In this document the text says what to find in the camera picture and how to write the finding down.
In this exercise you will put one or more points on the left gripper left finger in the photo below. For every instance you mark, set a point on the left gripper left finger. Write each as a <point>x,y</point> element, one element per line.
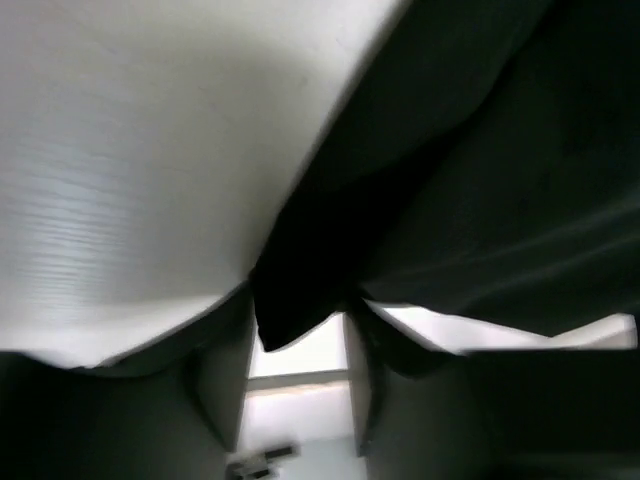
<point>171,410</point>

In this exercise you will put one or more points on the black shorts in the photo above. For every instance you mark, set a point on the black shorts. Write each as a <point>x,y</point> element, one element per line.
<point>485,166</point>

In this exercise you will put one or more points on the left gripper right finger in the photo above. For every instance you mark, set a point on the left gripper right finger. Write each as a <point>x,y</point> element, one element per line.
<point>421,412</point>

